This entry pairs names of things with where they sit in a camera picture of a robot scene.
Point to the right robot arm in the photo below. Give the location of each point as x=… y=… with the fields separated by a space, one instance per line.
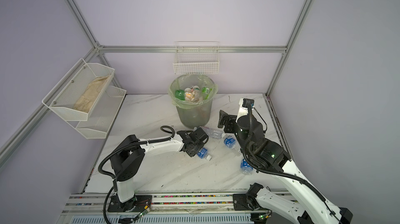
x=269 y=157

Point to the white wire wall basket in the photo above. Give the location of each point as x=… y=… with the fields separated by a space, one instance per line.
x=196 y=58

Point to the blue label water bottle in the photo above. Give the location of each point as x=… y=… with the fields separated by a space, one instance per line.
x=203 y=153

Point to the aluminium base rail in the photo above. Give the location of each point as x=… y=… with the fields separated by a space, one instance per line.
x=185 y=208

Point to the Pocari Sweat bottle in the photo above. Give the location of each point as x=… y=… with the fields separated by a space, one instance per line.
x=232 y=144

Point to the white cap tea bottle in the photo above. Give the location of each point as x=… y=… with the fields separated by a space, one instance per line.
x=188 y=95

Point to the green cap crane label bottle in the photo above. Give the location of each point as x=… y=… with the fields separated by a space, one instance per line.
x=196 y=94

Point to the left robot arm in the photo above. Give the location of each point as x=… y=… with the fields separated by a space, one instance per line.
x=123 y=163

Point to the lime green label bottle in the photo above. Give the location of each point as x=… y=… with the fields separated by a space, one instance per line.
x=206 y=91

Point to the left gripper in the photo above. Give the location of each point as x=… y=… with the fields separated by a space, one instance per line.
x=191 y=154

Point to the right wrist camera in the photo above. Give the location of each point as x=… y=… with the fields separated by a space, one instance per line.
x=243 y=107

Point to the white mesh shelf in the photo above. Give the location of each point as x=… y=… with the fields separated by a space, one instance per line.
x=64 y=95
x=101 y=119

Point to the clear purple label bottle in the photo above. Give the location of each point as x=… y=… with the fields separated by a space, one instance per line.
x=214 y=133

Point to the upper white mesh shelf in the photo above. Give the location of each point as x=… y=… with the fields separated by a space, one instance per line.
x=64 y=95

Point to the green bin liner bag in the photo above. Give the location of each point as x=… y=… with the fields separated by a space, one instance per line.
x=189 y=81

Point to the lower white mesh shelf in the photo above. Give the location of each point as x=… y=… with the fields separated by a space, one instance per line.
x=101 y=119

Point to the mesh waste bin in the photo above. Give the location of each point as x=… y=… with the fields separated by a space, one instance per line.
x=195 y=117

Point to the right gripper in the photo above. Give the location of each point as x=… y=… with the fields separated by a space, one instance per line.
x=228 y=120

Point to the green soda bottle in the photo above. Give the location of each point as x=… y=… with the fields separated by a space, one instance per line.
x=180 y=95

